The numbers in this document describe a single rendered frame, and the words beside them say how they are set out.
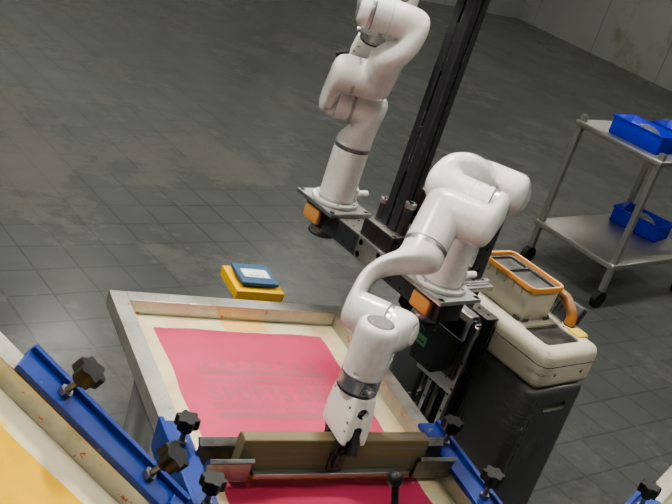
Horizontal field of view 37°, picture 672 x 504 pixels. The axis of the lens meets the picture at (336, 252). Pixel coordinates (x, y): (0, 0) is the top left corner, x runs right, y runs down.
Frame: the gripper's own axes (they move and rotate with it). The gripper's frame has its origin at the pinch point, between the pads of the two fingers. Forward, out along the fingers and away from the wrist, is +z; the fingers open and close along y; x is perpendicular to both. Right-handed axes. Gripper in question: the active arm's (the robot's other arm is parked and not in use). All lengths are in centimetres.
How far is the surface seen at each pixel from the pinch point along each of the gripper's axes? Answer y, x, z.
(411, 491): -3.6, -17.7, 6.0
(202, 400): 24.7, 16.5, 6.0
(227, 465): -2.4, 21.3, 0.3
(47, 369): -17, 59, -28
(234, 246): 290, -102, 100
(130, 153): 396, -72, 100
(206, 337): 48.3, 8.8, 5.9
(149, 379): 26.2, 27.8, 2.5
